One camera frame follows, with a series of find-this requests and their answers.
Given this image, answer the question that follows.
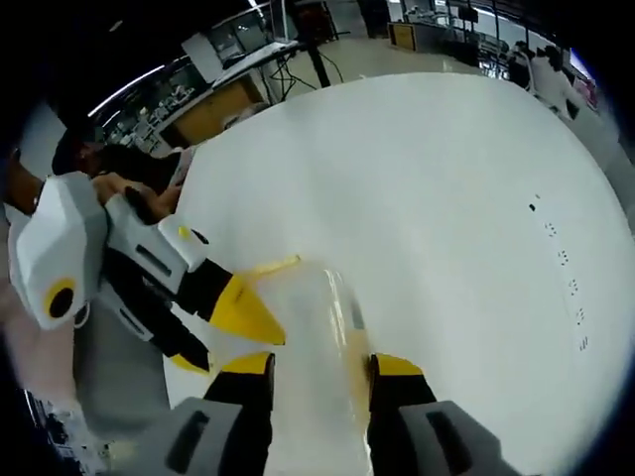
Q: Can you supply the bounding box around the clear box with yellow plastic buckle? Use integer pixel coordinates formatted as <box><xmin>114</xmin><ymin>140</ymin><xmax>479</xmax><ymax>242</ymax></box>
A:
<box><xmin>205</xmin><ymin>253</ymin><xmax>381</xmax><ymax>476</ymax></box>

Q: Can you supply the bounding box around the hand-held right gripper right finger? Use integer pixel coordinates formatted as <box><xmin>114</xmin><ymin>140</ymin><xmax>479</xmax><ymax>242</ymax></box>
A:
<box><xmin>366</xmin><ymin>352</ymin><xmax>512</xmax><ymax>476</ymax></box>

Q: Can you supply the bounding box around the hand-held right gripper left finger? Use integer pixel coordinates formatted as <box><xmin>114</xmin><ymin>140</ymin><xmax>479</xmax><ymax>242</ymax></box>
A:
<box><xmin>166</xmin><ymin>352</ymin><xmax>277</xmax><ymax>476</ymax></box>

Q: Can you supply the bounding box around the yellow cabinet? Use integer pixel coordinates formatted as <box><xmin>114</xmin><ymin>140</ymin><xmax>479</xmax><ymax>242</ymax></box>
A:
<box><xmin>387</xmin><ymin>21</ymin><xmax>419</xmax><ymax>52</ymax></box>

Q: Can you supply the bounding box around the person's head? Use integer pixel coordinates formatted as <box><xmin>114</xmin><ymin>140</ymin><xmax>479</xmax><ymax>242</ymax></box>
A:
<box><xmin>52</xmin><ymin>131</ymin><xmax>195</xmax><ymax>199</ymax></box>

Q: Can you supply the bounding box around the person's left hand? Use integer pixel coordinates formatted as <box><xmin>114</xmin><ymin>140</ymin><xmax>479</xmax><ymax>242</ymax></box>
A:
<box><xmin>91</xmin><ymin>176</ymin><xmax>183</xmax><ymax>225</ymax></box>

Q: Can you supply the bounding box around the wooden cabinet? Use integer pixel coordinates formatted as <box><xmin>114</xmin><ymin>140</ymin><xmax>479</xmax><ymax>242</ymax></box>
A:
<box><xmin>171</xmin><ymin>72</ymin><xmax>272</xmax><ymax>149</ymax></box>

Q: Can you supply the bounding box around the black cable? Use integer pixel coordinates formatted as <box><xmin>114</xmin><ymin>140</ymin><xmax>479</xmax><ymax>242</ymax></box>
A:
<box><xmin>265</xmin><ymin>52</ymin><xmax>312</xmax><ymax>98</ymax></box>

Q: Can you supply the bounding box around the open laptop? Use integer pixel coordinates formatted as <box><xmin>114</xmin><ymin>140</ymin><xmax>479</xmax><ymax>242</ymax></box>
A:
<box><xmin>180</xmin><ymin>31</ymin><xmax>300</xmax><ymax>86</ymax></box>

